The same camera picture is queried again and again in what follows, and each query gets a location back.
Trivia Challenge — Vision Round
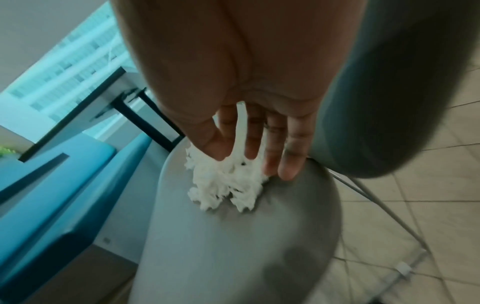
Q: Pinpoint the person's right hand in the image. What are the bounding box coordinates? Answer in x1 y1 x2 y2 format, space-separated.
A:
112 0 369 182

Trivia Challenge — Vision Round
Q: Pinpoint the pile of white tissues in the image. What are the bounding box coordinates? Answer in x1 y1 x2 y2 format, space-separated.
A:
185 100 271 212

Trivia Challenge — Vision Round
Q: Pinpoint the grey upholstered chair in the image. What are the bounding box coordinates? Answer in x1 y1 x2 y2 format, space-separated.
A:
129 0 470 304

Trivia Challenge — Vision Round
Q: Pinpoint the blue sofa bench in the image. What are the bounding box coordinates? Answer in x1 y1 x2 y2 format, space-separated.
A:
0 130 155 297

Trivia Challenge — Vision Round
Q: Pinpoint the green plant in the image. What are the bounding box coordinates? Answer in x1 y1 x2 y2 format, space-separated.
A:
0 143 20 160

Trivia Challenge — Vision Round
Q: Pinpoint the white table with black frame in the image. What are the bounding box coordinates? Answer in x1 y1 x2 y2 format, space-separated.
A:
18 66 185 163

